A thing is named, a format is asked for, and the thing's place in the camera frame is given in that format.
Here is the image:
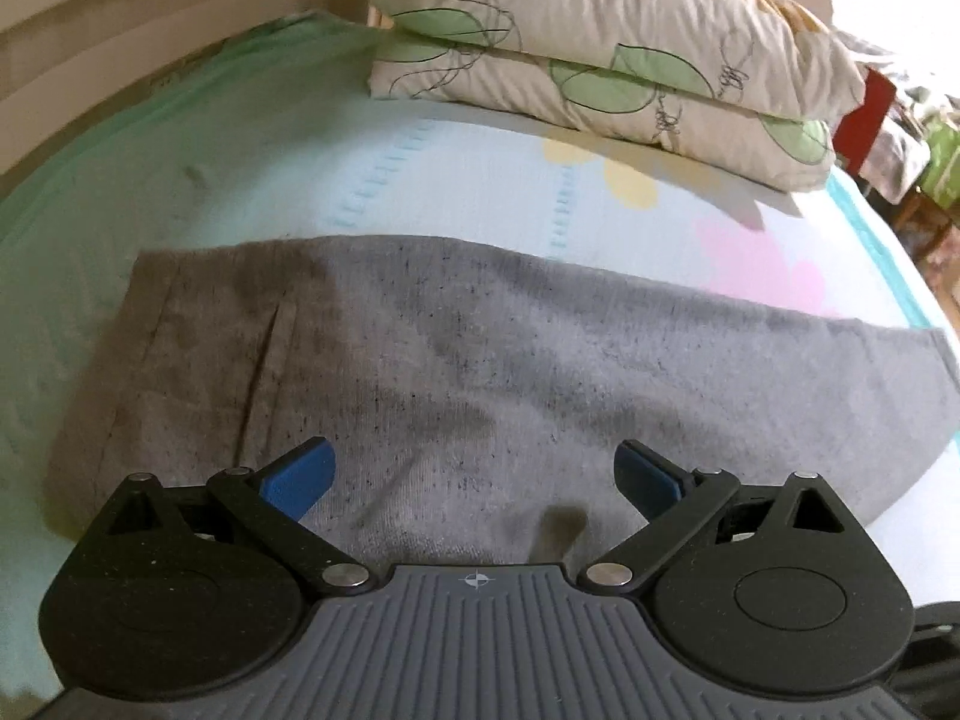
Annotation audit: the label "floral pastel bedsheet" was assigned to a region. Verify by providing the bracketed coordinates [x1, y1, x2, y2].
[0, 11, 960, 698]

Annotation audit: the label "green leaf print bag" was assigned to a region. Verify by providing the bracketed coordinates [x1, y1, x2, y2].
[919, 116, 960, 203]

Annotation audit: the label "folded floral quilt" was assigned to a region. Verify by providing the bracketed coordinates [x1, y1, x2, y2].
[367, 0, 867, 192]

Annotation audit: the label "brown wooden stool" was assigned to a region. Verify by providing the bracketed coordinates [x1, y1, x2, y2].
[892, 191, 957, 260]

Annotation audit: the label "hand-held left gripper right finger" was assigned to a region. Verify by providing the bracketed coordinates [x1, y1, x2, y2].
[576, 439, 863, 592]

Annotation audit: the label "grey pants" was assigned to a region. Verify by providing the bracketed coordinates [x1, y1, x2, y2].
[41, 235, 959, 567]

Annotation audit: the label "wooden bed headboard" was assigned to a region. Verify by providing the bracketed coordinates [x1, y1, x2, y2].
[0, 0, 376, 166]

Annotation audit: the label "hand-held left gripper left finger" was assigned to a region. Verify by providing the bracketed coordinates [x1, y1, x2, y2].
[86, 435, 374, 592]

